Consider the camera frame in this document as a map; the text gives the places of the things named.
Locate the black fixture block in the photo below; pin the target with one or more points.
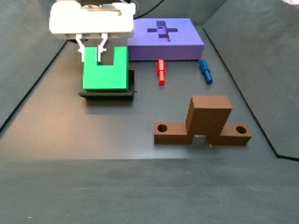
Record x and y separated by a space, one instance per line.
114 95

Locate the green U-shaped block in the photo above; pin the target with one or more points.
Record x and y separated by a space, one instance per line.
106 77

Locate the blue peg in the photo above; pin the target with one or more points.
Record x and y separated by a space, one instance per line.
206 71

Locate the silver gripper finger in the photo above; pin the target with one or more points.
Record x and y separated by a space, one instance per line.
79 41
102 48

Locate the purple board with cross slot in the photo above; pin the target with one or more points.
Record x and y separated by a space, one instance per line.
164 39

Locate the red peg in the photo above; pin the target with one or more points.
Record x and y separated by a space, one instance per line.
160 71

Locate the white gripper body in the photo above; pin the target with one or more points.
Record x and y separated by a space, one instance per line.
72 19

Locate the brown T-shaped block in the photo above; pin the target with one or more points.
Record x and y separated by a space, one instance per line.
207 116

